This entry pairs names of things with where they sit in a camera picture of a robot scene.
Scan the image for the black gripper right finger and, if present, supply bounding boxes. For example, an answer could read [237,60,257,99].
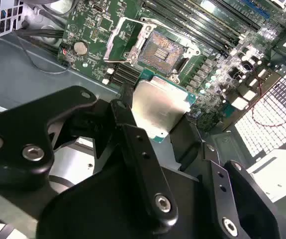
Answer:
[169,116,283,239]

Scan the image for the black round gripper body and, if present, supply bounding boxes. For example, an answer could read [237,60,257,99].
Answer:
[35,168,203,239]

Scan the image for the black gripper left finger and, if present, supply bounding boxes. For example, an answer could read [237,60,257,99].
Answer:
[0,83,179,226]

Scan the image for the silver CPU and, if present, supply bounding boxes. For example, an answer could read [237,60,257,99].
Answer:
[131,67,198,145]

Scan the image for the metal socket cover frame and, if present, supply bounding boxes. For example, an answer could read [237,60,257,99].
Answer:
[102,16,159,64]

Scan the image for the thin metal locking lever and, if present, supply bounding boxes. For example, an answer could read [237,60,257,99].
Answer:
[139,16,160,27]

